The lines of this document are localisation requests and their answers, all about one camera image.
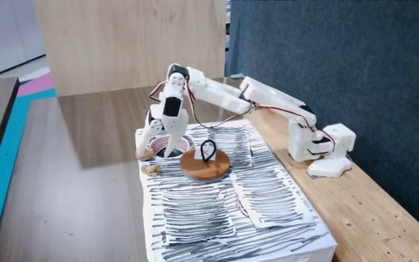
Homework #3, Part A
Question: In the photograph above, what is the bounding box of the blue fabric partition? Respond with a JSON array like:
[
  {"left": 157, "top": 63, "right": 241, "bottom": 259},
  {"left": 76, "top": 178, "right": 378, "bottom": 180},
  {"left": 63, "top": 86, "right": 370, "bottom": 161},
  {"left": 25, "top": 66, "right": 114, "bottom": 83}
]
[{"left": 224, "top": 0, "right": 419, "bottom": 243}]

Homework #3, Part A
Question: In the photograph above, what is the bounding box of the black loop handle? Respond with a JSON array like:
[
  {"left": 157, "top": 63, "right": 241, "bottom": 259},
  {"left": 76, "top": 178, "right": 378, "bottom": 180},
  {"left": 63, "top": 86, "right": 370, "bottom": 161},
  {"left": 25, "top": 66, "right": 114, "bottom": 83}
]
[{"left": 199, "top": 139, "right": 218, "bottom": 163}]

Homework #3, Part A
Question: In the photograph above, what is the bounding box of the scribbled paper sheet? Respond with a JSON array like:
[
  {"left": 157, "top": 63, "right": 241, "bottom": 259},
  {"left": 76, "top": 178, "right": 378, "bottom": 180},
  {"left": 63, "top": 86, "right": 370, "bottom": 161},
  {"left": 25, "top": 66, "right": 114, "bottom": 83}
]
[
  {"left": 161, "top": 183, "right": 236, "bottom": 245},
  {"left": 230, "top": 167, "right": 316, "bottom": 229},
  {"left": 207, "top": 123, "right": 253, "bottom": 169}
]

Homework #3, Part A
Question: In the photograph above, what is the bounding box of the small white paper tag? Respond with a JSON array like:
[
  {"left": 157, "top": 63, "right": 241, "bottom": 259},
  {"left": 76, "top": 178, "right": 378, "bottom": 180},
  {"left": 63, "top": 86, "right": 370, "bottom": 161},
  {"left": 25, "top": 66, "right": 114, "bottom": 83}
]
[{"left": 193, "top": 146, "right": 217, "bottom": 162}]

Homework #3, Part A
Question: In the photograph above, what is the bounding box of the pink-rimmed hole cup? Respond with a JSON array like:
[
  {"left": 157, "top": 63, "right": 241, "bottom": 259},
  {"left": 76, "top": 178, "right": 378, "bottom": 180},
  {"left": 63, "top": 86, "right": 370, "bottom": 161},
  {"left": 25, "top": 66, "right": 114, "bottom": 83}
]
[{"left": 148, "top": 133, "right": 195, "bottom": 159}]

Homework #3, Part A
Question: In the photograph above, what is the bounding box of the round wooden lid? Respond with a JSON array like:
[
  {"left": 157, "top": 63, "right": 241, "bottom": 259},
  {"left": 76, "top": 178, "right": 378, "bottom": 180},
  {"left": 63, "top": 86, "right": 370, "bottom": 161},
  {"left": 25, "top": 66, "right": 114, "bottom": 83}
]
[{"left": 179, "top": 147, "right": 231, "bottom": 182}]

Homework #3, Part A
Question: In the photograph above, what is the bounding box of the light wooden bench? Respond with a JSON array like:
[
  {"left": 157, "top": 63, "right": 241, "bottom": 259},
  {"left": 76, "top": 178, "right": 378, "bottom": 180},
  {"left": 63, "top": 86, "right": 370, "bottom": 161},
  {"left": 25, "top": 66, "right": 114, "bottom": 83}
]
[{"left": 244, "top": 108, "right": 419, "bottom": 262}]

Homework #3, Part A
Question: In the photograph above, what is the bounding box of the red and black cable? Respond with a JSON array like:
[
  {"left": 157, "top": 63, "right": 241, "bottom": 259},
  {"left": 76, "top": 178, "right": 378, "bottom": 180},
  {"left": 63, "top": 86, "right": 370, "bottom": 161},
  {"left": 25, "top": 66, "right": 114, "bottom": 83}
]
[{"left": 148, "top": 78, "right": 337, "bottom": 156}]

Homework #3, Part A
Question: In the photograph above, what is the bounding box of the light wooden panel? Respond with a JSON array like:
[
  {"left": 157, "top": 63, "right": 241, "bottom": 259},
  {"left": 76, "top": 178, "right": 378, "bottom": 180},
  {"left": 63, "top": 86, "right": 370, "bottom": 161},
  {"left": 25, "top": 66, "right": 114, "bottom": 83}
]
[{"left": 33, "top": 0, "right": 228, "bottom": 98}]

